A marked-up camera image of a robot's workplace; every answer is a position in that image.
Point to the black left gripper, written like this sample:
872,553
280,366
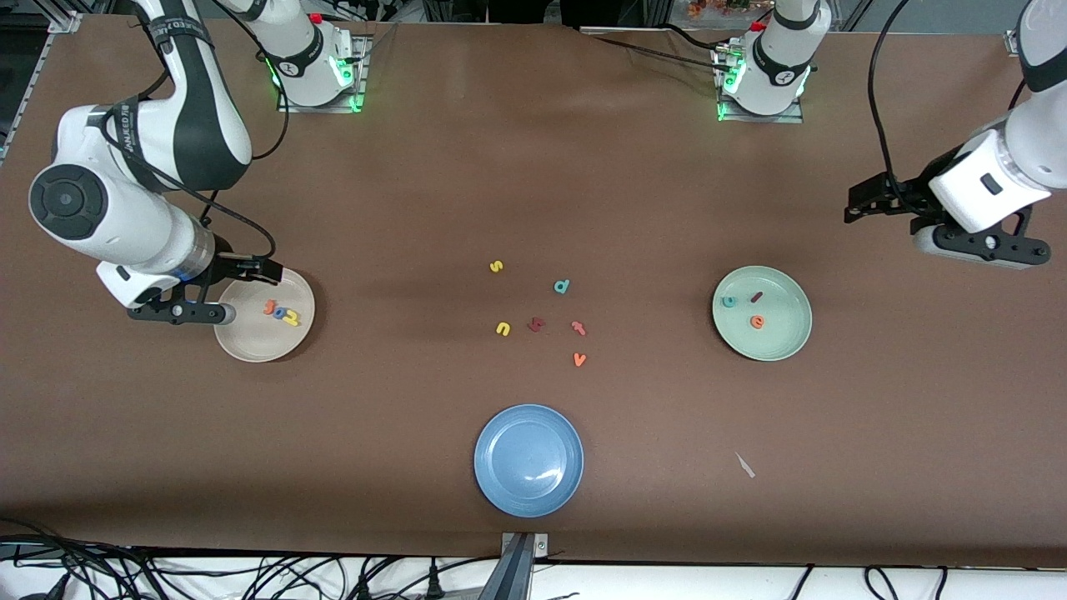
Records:
904,198

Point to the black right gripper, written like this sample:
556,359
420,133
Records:
227,265

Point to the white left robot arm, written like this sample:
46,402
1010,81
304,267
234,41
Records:
1034,142

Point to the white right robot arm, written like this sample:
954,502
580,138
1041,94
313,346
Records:
125,217

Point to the beige brown plate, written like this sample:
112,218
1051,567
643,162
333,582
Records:
267,342

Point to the pale green plate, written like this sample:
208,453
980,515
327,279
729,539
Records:
775,342

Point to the orange artificial flowers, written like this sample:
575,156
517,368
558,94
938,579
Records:
708,8

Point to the small white paper scrap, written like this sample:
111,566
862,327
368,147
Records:
745,466

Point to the blue plate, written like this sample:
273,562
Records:
528,460

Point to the black power plug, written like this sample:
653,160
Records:
364,590
433,586

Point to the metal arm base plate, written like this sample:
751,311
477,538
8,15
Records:
792,117
360,75

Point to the metal camera stand bracket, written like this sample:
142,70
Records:
517,575

